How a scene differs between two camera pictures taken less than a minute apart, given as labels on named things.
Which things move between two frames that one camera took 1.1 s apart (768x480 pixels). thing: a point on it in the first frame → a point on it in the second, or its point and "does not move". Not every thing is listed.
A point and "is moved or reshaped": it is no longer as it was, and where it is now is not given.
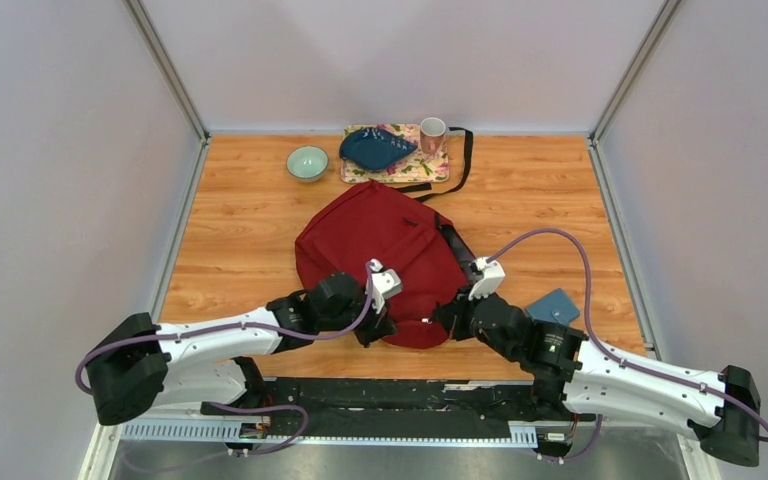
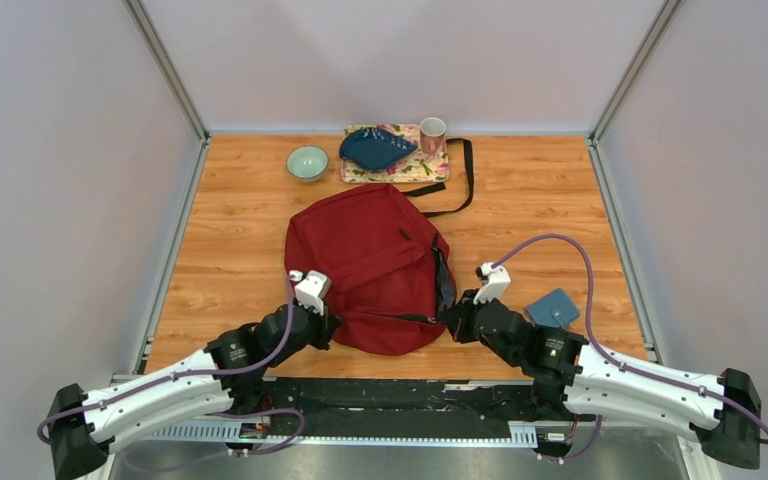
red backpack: x=425 y=251 is moved or reshaped
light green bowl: x=307 y=163 does not move
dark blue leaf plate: x=373 y=148 does not move
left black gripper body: x=330 y=323 → x=315 y=334
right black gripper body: x=462 y=326 does not move
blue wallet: x=556 y=306 does not move
